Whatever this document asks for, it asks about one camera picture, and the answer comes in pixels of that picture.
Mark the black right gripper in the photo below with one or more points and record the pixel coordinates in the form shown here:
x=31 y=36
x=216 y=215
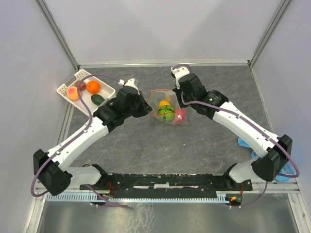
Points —
x=181 y=90

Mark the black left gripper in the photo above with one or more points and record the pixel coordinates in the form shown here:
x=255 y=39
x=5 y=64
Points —
x=146 y=108

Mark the yellow lemon toy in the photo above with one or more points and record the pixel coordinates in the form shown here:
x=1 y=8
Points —
x=163 y=103

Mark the clear zip top bag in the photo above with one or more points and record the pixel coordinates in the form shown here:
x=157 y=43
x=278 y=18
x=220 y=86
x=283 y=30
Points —
x=156 y=95

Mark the green watermelon toy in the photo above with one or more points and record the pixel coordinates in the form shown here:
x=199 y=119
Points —
x=166 y=113

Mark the red apple toy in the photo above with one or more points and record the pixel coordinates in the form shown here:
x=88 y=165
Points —
x=180 y=115

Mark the dark green avocado toy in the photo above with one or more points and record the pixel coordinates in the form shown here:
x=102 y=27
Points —
x=97 y=99

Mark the orange toy fruit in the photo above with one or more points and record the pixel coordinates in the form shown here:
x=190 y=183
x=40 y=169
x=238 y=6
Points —
x=93 y=87

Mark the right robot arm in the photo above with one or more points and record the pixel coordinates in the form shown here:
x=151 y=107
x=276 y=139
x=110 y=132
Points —
x=272 y=151

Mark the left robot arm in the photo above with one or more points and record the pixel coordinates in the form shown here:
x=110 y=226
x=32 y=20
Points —
x=53 y=168

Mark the brown toy fruit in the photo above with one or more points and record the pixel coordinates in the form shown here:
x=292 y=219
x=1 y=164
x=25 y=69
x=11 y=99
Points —
x=81 y=86

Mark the peach toy fruit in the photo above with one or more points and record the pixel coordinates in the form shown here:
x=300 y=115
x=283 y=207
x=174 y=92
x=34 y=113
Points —
x=72 y=93

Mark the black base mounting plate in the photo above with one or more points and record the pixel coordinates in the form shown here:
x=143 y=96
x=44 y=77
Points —
x=168 y=186

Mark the blue patterned cloth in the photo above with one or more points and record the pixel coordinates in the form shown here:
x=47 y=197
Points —
x=287 y=169

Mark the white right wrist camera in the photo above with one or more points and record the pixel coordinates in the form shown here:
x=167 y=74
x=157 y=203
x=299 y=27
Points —
x=179 y=71

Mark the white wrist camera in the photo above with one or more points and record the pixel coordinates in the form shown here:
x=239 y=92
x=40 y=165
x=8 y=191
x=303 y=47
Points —
x=179 y=71
x=130 y=82

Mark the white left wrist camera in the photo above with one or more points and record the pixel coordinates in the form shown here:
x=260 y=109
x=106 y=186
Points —
x=130 y=82

